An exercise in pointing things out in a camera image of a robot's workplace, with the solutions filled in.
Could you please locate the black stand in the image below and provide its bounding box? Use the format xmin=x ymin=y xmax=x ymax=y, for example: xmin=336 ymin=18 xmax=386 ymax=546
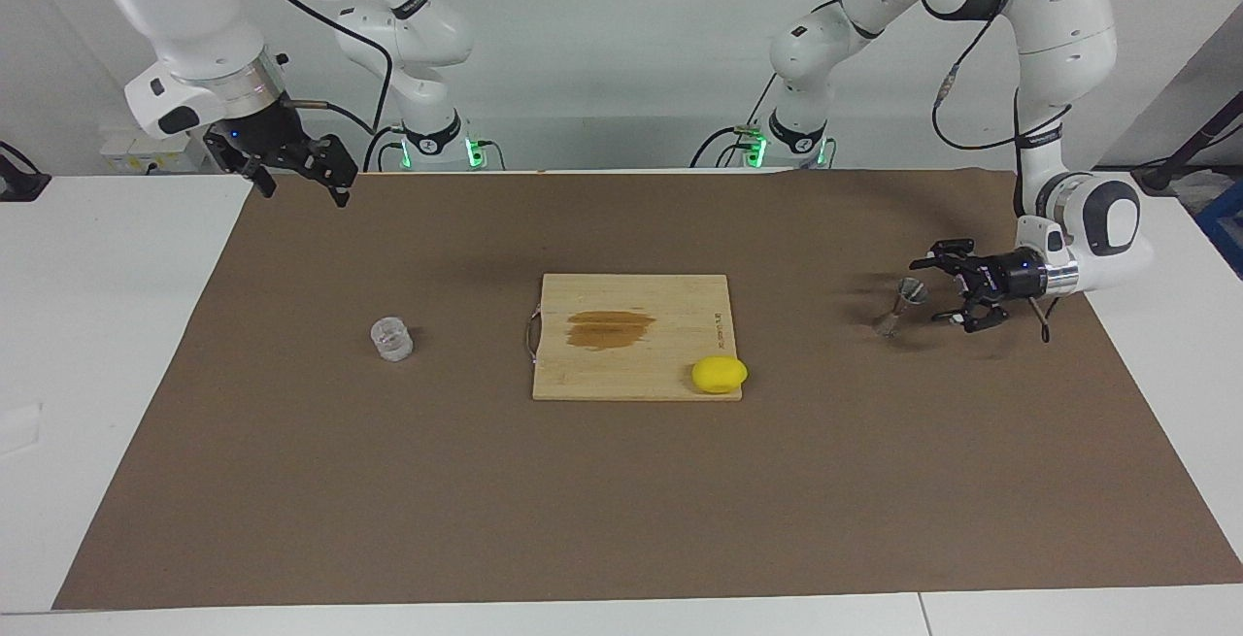
xmin=1131 ymin=92 xmax=1243 ymax=195

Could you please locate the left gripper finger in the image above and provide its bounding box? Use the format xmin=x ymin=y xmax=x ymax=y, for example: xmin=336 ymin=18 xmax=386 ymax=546
xmin=909 ymin=238 xmax=978 ymax=274
xmin=931 ymin=297 xmax=1010 ymax=334

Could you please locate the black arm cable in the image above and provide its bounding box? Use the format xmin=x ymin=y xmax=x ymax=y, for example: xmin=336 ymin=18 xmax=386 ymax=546
xmin=225 ymin=0 xmax=394 ymax=137
xmin=837 ymin=0 xmax=1074 ymax=344

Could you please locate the black table clamp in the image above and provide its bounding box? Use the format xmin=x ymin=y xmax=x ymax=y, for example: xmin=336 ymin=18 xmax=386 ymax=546
xmin=0 ymin=141 xmax=51 ymax=202

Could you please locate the wooden cutting board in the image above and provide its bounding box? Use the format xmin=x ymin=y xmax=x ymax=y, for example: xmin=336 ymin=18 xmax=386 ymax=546
xmin=525 ymin=273 xmax=744 ymax=402

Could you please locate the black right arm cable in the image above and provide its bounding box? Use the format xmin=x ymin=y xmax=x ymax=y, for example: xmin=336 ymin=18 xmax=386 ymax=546
xmin=225 ymin=0 xmax=394 ymax=137

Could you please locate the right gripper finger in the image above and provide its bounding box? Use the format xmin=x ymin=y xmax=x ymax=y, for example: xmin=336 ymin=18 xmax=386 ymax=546
xmin=240 ymin=155 xmax=279 ymax=199
xmin=292 ymin=134 xmax=359 ymax=209

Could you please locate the black base cable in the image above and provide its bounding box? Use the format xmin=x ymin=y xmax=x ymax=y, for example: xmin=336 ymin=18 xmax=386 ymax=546
xmin=363 ymin=126 xmax=407 ymax=173
xmin=689 ymin=83 xmax=783 ymax=169

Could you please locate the white socket box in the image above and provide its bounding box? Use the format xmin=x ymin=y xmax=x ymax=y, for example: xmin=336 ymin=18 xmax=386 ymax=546
xmin=100 ymin=129 xmax=210 ymax=174

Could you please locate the white paper sticker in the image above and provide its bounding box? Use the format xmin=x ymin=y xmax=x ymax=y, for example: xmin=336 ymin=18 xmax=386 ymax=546
xmin=0 ymin=402 xmax=45 ymax=455

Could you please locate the clear glass cup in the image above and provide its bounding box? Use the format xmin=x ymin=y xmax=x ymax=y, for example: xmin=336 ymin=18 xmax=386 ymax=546
xmin=370 ymin=317 xmax=415 ymax=363

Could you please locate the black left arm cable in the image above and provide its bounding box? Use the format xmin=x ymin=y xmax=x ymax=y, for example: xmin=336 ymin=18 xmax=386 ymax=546
xmin=837 ymin=0 xmax=1074 ymax=344

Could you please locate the brown table mat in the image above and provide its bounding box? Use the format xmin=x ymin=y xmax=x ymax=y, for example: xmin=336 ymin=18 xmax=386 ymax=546
xmin=53 ymin=168 xmax=1243 ymax=611

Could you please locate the yellow lemon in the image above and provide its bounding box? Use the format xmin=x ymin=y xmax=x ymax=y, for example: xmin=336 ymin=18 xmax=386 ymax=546
xmin=691 ymin=355 xmax=750 ymax=395

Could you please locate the steel jigger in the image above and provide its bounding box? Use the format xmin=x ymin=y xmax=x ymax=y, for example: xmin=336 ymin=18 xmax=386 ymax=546
xmin=872 ymin=278 xmax=929 ymax=339

